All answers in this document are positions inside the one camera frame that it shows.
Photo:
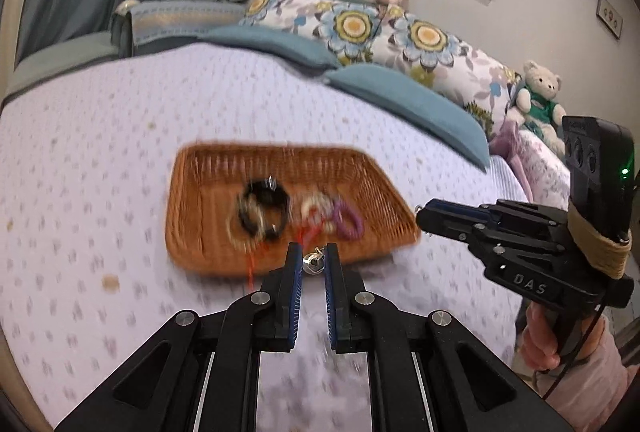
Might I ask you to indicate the right hand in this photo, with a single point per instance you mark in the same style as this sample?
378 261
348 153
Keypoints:
539 347

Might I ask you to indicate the right floral pillow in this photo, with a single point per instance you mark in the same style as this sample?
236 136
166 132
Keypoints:
447 65

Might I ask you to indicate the brown wicker basket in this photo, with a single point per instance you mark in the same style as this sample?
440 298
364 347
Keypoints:
233 209

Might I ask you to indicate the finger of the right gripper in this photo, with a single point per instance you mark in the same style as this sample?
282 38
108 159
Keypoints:
534 213
447 219

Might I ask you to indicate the floral pillow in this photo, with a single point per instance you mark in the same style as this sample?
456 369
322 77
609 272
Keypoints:
447 65
345 27

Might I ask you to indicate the black tracker with green light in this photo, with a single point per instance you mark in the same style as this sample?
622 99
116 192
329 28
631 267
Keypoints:
600 157

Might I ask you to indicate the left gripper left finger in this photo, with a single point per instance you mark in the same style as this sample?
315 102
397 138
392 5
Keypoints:
200 373

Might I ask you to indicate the white teddy bear green shirt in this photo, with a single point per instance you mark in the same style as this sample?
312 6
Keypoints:
536 102

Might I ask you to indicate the left floral pillow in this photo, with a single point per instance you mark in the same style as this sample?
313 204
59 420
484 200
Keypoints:
345 27

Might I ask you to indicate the folded teal blanket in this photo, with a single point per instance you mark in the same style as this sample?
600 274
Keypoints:
144 27

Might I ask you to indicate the black wrist watch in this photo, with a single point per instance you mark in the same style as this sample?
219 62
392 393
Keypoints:
264 208

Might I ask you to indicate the left teal pillow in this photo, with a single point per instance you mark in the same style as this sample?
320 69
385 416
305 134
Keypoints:
310 54

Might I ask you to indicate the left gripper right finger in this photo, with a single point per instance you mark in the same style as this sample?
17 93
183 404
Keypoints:
427 373

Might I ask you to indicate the silver chain jewelry pile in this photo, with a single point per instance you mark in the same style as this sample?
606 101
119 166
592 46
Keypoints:
313 263

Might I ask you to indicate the wall switch plate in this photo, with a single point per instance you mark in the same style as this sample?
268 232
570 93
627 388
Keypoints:
610 17

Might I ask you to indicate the pink ruffled pillow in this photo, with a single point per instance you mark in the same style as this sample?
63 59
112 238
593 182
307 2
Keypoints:
543 177

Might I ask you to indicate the right teal pillow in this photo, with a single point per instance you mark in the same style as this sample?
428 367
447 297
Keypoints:
405 98

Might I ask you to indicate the teal pillow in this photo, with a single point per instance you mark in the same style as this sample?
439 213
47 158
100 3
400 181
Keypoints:
405 98
310 54

